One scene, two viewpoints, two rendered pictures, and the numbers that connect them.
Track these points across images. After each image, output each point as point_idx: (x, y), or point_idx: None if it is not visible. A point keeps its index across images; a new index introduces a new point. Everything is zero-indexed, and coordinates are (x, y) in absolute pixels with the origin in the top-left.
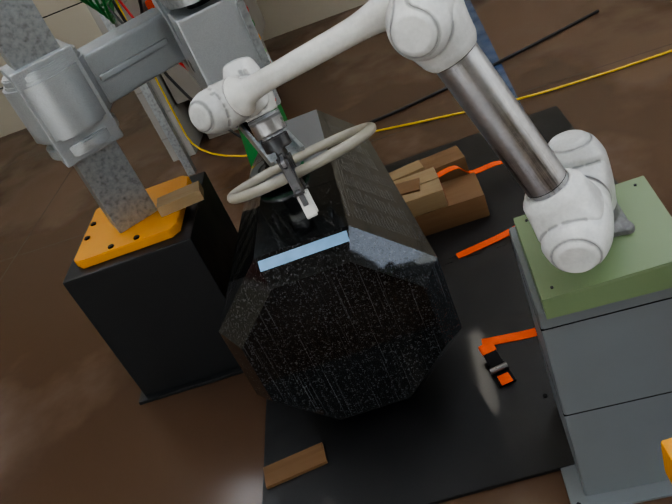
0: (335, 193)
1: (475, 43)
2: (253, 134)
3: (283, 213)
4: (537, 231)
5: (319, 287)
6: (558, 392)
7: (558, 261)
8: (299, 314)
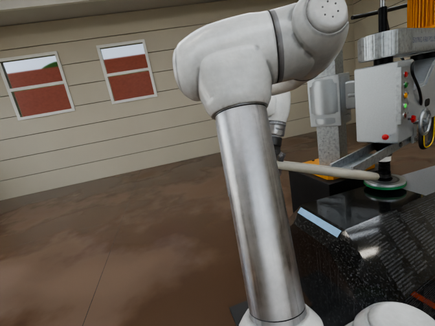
0: (379, 213)
1: (239, 106)
2: None
3: (346, 200)
4: None
5: (310, 244)
6: None
7: None
8: (300, 247)
